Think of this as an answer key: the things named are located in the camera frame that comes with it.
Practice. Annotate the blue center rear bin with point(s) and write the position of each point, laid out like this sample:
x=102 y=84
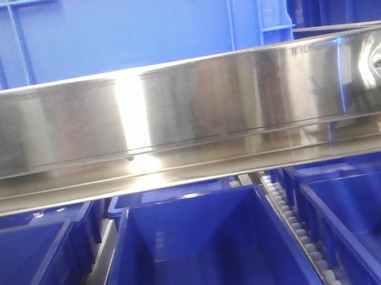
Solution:
x=119 y=204

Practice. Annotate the blue center front bin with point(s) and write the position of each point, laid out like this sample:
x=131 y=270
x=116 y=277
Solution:
x=231 y=237

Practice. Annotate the blue left rear bin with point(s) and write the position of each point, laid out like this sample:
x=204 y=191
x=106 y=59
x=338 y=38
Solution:
x=85 y=219

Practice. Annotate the blue right rear bin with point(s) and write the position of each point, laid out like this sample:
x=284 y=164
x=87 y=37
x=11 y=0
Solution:
x=291 y=177

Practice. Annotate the white roller track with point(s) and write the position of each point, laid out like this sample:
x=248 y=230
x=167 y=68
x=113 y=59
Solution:
x=277 y=197

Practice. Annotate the blue right front bin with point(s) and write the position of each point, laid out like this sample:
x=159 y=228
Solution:
x=344 y=217

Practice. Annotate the large light blue crate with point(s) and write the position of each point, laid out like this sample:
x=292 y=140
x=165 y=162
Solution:
x=49 y=40

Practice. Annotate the stainless steel shelf rail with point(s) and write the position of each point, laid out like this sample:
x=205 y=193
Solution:
x=103 y=135

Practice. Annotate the rail screw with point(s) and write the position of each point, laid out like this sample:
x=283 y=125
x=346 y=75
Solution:
x=377 y=63

